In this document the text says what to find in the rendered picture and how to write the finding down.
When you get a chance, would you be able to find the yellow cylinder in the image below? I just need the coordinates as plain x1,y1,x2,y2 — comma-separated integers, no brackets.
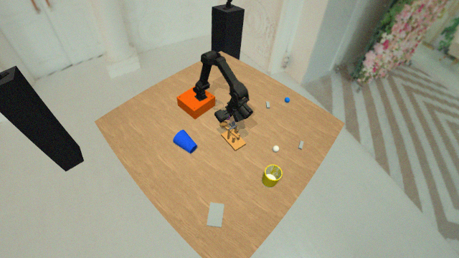
262,164,283,188

